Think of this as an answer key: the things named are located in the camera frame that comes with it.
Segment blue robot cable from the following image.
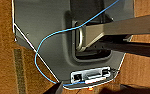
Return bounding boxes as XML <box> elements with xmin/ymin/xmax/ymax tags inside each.
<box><xmin>34</xmin><ymin>0</ymin><xmax>120</xmax><ymax>88</ymax></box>

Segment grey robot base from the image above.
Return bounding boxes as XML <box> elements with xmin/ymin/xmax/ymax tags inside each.
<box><xmin>11</xmin><ymin>0</ymin><xmax>136</xmax><ymax>90</ymax></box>

